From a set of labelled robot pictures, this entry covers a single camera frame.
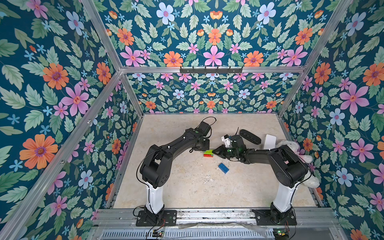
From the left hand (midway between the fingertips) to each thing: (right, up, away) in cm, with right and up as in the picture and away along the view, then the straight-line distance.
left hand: (207, 146), depth 92 cm
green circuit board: (+35, -40, -21) cm, 57 cm away
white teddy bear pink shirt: (+53, -16, -16) cm, 58 cm away
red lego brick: (0, -6, +3) cm, 7 cm away
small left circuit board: (-25, -40, -20) cm, 51 cm away
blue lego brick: (+9, -13, -3) cm, 16 cm away
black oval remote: (+30, +5, +9) cm, 31 cm away
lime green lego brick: (+1, -3, +1) cm, 4 cm away
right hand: (+4, -4, +1) cm, 5 cm away
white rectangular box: (+42, +3, +7) cm, 43 cm away
